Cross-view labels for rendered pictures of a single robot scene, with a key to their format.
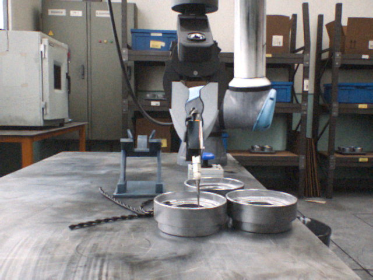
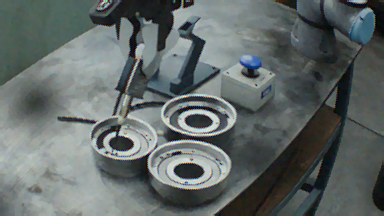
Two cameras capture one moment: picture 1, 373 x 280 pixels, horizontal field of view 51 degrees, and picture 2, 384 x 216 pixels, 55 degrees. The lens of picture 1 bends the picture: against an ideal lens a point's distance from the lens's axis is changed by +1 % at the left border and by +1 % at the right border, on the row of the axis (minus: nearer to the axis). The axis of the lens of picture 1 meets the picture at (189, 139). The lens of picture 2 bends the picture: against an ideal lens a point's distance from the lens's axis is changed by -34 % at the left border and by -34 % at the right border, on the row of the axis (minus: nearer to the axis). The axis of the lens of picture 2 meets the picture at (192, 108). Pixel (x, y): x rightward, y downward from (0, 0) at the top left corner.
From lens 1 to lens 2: 0.54 m
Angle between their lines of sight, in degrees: 44
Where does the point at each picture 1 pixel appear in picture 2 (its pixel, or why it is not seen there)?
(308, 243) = not seen: outside the picture
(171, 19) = not seen: outside the picture
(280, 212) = (175, 191)
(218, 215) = (123, 166)
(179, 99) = (125, 34)
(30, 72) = not seen: outside the picture
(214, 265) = (79, 201)
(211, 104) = (151, 45)
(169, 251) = (74, 175)
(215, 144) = (321, 37)
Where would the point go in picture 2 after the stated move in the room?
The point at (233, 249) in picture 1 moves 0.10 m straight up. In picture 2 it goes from (111, 199) to (101, 143)
